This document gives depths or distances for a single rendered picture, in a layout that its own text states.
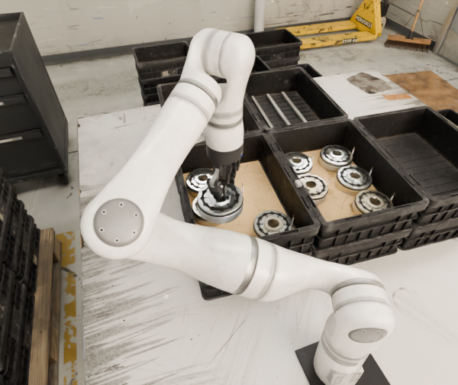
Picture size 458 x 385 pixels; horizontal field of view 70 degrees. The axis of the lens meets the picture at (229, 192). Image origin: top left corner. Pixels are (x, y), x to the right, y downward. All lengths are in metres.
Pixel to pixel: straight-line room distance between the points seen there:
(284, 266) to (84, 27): 3.74
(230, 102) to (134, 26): 3.52
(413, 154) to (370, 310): 0.79
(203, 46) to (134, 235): 0.31
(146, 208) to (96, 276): 0.63
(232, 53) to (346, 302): 0.43
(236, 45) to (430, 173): 0.86
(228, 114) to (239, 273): 0.28
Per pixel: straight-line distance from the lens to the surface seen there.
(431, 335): 1.03
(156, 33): 4.12
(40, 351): 1.65
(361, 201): 0.99
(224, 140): 0.62
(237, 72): 0.54
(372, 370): 0.91
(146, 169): 0.44
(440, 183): 1.21
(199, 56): 0.56
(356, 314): 0.58
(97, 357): 0.93
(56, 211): 2.30
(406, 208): 0.92
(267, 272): 0.49
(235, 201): 0.72
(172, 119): 0.47
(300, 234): 0.78
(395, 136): 1.35
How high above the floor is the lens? 1.53
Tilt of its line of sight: 45 degrees down
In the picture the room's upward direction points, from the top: straight up
